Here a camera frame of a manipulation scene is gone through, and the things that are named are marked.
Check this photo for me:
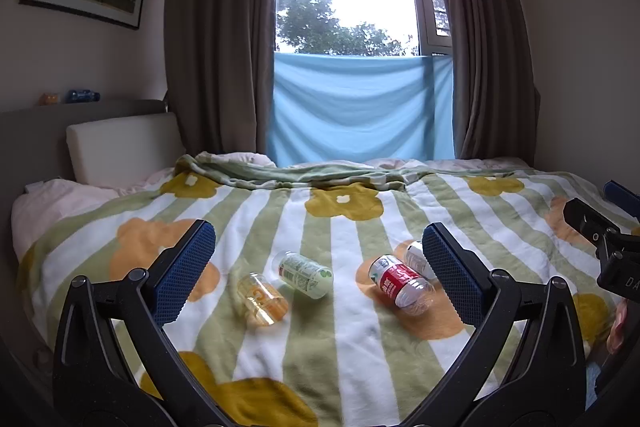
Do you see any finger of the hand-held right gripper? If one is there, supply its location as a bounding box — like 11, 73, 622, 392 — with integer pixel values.
563, 198, 640, 258
602, 179, 640, 225

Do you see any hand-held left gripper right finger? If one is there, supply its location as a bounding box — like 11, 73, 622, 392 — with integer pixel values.
400, 222, 587, 427

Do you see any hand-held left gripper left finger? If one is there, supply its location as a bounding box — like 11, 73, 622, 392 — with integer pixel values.
52, 219, 236, 427

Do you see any orange drink bottle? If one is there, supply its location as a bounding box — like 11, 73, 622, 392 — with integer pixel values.
236, 273, 290, 327

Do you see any person's right hand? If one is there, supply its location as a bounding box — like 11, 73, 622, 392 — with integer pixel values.
606, 299, 631, 355

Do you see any white label plastic bottle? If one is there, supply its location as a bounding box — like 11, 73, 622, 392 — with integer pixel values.
404, 241, 438, 282

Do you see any red label plastic bottle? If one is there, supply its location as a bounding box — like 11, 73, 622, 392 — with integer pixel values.
368, 255, 436, 315

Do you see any green label plastic bottle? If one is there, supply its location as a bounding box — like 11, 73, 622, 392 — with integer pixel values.
272, 251, 334, 299

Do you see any striped floral blanket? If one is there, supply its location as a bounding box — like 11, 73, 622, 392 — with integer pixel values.
17, 152, 640, 427

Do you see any white headboard cushion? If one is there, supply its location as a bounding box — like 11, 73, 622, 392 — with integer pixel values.
66, 112, 187, 188

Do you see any white pillow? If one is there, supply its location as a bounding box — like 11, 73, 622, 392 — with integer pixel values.
11, 178, 122, 260

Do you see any light blue cloth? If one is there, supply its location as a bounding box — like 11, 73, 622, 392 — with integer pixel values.
266, 52, 457, 168

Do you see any brown curtain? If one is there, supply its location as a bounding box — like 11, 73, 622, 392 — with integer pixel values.
164, 0, 282, 166
429, 0, 543, 162

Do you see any grey bed headboard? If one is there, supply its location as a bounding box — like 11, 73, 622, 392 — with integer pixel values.
0, 99, 172, 268

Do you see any tree outside window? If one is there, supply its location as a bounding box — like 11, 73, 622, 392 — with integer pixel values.
276, 0, 418, 56

